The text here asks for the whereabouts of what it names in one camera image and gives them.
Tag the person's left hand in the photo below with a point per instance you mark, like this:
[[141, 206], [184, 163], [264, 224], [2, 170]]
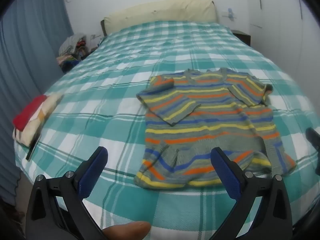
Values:
[[127, 230]]

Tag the white wardrobe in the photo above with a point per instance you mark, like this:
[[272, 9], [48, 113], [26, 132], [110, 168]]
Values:
[[282, 17]]

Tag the red folded cloth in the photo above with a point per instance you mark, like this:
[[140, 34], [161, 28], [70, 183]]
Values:
[[28, 113]]

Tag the blue curtain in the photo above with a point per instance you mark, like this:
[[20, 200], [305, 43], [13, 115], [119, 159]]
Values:
[[27, 47]]

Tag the striped knit sweater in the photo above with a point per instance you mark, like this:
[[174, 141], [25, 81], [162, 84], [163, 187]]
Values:
[[207, 120]]

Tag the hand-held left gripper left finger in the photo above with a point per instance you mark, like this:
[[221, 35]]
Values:
[[91, 172]]

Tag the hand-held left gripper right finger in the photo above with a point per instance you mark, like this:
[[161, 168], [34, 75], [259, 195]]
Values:
[[228, 173]]

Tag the pile of mixed clothes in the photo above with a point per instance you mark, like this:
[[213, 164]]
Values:
[[72, 50]]

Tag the cream folded cloth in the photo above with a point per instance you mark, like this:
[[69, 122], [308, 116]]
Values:
[[40, 120]]

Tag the cream padded headboard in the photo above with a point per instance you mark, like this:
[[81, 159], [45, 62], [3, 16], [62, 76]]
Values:
[[162, 12]]

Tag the dark wooden nightstand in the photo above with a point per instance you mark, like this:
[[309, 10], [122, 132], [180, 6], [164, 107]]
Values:
[[242, 36]]

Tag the bed with teal plaid sheet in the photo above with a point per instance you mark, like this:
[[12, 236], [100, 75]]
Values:
[[105, 110]]

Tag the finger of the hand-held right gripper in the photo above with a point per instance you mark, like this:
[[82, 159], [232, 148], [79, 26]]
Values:
[[313, 137]]

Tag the flat black slab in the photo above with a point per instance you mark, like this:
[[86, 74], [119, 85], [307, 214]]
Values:
[[33, 148]]

